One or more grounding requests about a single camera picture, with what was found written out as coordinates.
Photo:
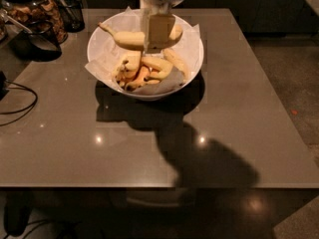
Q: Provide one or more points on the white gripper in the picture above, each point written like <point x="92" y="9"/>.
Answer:
<point x="157" y="22"/>

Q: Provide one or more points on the long yellow banana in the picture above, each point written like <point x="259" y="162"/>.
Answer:
<point x="135" y="40"/>

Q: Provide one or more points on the white bowl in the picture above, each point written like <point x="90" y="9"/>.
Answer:
<point x="99" y="47"/>

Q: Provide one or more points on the right edge yellow banana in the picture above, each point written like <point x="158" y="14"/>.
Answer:
<point x="173" y="57"/>

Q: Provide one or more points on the upright yellow banana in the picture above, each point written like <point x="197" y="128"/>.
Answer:
<point x="132" y="60"/>

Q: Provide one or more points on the small lower yellow banana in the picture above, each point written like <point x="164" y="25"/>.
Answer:
<point x="161" y="68"/>

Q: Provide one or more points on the white paper liner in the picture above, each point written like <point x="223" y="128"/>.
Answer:
<point x="103" y="57"/>

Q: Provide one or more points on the orange fruit piece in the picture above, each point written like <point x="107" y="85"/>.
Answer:
<point x="139" y="80"/>

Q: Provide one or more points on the black mesh pen holder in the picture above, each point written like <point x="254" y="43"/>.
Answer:
<point x="71" y="13"/>

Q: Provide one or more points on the glass snack jar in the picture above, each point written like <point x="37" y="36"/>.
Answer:
<point x="30" y="11"/>

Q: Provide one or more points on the silver spoon handle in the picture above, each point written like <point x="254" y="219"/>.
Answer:
<point x="6" y="17"/>

